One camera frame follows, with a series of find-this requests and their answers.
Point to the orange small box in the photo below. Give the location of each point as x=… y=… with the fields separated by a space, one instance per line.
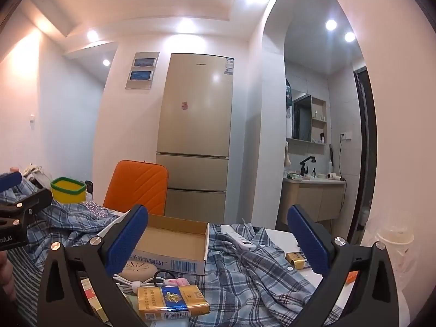
x=351 y=277

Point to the orange chair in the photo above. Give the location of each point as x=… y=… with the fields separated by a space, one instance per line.
x=134 y=182

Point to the beige round perforated disc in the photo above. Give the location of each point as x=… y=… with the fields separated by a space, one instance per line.
x=138 y=271

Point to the beige refrigerator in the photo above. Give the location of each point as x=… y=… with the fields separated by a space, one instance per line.
x=194 y=135

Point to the yellow bin green rim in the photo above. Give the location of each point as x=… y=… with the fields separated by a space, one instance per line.
x=68 y=191

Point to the yellow blue cigarette pack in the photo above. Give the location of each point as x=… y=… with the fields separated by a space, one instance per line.
x=171 y=302

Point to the cardboard tray box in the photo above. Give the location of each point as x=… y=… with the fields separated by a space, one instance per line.
x=172 y=244

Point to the person's left hand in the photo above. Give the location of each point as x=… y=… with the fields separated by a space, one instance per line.
x=6 y=277

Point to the clear plastic cup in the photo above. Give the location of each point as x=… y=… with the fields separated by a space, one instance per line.
x=396 y=232

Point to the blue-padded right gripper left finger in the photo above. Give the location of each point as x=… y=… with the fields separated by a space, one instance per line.
x=62 y=300

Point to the white remote control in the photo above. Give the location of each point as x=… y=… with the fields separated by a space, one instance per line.
x=240 y=241

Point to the black faucet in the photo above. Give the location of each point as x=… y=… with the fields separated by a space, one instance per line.
x=304 y=166

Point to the bathroom mirror cabinet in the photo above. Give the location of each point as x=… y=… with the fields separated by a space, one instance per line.
x=306 y=117

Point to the white hair dryer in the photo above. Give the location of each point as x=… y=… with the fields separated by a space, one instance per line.
x=335 y=176

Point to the gold cigarette pack on table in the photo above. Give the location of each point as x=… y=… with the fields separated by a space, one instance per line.
x=297 y=260

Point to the blue plaid shirt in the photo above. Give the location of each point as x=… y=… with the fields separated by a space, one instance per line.
x=256 y=288

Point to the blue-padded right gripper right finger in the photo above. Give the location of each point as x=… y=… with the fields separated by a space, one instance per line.
x=373 y=300

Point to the bathroom vanity cabinet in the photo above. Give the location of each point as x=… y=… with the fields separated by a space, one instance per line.
x=320 y=198

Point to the wall electrical panel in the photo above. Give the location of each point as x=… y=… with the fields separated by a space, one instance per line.
x=142 y=70

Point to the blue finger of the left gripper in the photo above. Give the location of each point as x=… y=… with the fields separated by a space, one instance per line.
x=7 y=181

